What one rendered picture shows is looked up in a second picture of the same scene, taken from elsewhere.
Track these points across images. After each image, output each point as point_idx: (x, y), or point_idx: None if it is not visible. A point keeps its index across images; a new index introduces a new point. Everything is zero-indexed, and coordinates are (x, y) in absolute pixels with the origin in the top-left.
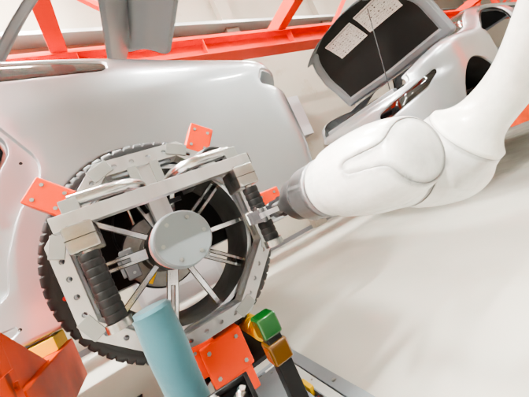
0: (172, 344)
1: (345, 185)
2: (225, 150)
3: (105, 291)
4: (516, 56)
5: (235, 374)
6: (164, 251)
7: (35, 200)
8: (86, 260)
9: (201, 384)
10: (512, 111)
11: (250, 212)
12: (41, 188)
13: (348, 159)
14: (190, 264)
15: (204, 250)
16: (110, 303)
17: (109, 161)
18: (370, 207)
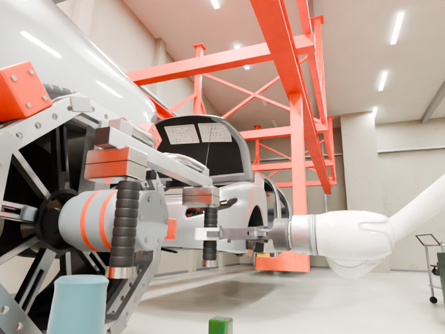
0: (101, 330)
1: (358, 235)
2: (205, 168)
3: (134, 228)
4: (410, 217)
5: None
6: (139, 222)
7: (15, 81)
8: (135, 189)
9: None
10: (396, 239)
11: (208, 228)
12: (28, 75)
13: (363, 222)
14: (149, 248)
15: (159, 242)
16: (133, 244)
17: (92, 103)
18: (361, 253)
